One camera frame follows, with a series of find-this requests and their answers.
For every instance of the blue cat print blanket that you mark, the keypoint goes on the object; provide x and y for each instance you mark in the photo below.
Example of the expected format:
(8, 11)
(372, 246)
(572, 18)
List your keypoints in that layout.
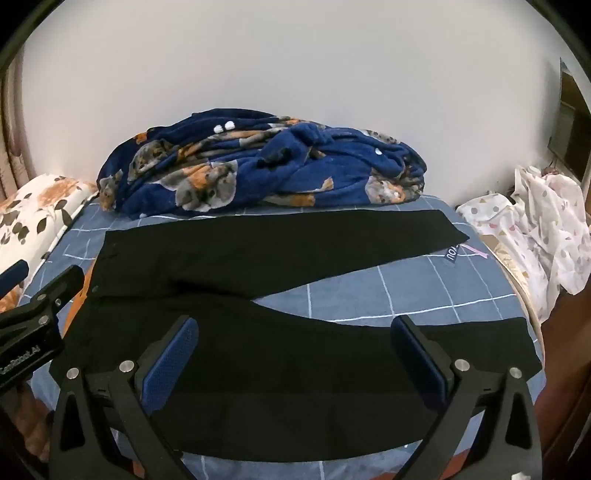
(277, 170)

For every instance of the pink beige curtain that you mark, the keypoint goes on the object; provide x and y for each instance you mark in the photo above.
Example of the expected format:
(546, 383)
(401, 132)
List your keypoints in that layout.
(11, 138)

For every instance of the dark framed window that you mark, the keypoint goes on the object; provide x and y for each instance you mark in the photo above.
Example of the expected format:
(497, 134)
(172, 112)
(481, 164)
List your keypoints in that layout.
(570, 129)

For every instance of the white patterned cloth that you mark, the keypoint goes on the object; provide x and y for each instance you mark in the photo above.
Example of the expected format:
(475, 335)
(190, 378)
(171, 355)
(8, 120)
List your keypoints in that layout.
(540, 226)

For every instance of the blue checked bed sheet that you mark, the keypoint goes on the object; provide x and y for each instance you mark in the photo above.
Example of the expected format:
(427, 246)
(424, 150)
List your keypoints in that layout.
(369, 295)

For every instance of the brown wooden bed frame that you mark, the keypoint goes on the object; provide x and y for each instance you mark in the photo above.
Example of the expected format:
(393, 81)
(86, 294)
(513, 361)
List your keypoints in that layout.
(568, 350)

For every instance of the white floral pillow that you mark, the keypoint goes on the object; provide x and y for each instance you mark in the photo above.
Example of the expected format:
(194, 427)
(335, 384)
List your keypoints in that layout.
(32, 207)

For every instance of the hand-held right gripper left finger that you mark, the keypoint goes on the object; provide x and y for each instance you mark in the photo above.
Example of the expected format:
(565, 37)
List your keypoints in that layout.
(168, 364)

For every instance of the person's left forearm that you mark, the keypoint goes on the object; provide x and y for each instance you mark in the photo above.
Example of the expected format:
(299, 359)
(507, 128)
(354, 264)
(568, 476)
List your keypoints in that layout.
(30, 420)

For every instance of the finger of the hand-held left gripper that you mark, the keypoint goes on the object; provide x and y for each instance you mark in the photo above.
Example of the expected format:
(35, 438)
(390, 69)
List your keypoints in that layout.
(55, 290)
(14, 276)

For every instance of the black pants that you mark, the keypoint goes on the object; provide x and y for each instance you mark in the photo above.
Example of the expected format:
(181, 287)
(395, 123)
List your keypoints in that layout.
(277, 360)

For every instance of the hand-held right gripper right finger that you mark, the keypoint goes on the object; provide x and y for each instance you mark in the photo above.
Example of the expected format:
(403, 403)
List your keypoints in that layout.
(420, 364)

